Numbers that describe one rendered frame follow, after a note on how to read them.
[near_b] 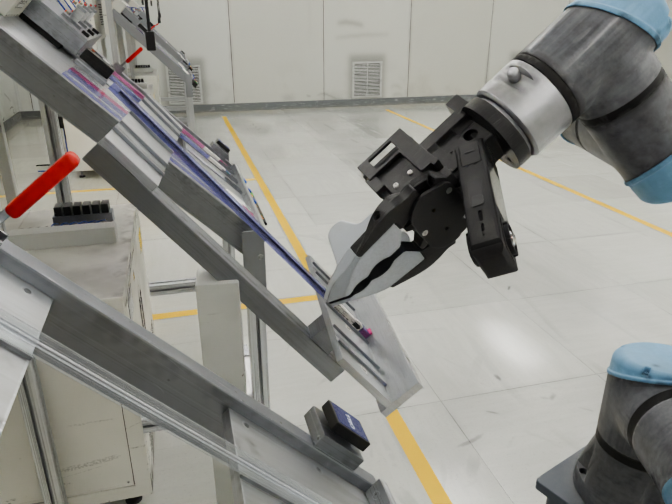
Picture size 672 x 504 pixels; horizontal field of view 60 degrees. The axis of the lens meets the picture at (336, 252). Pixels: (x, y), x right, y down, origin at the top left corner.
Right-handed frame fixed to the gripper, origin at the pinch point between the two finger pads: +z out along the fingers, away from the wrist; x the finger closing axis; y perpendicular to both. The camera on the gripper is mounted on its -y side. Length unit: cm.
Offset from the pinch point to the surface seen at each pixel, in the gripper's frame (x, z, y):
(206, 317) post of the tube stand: -15.6, 20.2, 27.0
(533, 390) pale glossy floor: -161, -6, 47
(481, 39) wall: -519, -281, 609
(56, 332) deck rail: 13.6, 18.1, 6.0
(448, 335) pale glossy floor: -168, 4, 89
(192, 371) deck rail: 3.4, 14.1, 2.4
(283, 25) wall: -331, -84, 672
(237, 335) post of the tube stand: -20.3, 19.3, 24.9
